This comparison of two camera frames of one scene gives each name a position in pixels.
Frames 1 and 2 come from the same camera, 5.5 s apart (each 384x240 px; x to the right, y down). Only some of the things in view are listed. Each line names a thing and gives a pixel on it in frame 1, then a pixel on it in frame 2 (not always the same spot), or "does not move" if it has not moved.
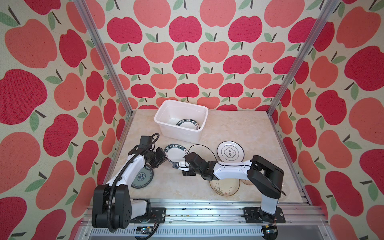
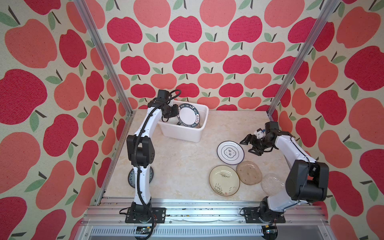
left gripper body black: x=155 y=157 → x=171 y=111
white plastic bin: x=169 y=113 does not move
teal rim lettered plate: x=175 y=153 → x=188 y=116
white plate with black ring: x=230 y=151 does not move
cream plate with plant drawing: x=224 y=187 does not move
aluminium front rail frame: x=220 y=219 does not move
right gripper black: x=186 y=173 → x=248 y=139
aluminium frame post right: x=330 y=8 does not move
